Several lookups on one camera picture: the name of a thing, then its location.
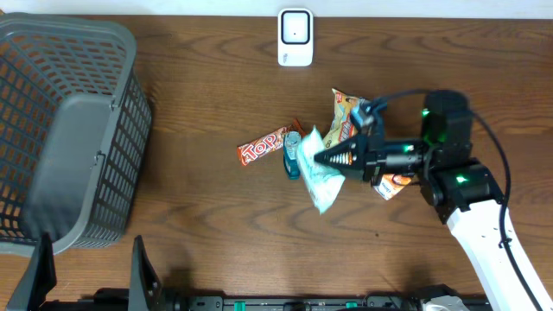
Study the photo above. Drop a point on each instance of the dark grey plastic basket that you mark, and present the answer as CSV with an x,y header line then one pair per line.
x,y
74,126

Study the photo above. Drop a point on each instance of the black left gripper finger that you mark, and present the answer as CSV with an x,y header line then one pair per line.
x,y
38,279
145,290

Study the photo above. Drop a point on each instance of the white barcode scanner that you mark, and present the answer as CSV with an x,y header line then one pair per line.
x,y
295,37

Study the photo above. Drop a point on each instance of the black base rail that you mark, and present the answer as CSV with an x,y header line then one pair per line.
x,y
169,299

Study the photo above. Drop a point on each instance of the orange Top chocolate bar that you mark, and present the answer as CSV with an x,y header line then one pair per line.
x,y
268,143

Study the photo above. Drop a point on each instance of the teal white wipes pack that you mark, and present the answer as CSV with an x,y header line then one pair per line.
x,y
322,182

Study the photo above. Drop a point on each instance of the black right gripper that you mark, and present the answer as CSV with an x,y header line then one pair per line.
x,y
373,157

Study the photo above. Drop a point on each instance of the yellow snack bag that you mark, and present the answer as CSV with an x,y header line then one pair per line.
x,y
342,127

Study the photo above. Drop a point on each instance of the blue liquid bottle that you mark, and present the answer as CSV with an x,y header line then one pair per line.
x,y
290,145

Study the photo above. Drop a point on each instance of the small orange snack packet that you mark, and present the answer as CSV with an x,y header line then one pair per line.
x,y
391,185

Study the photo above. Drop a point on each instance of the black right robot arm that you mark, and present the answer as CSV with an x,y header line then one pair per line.
x,y
463,191

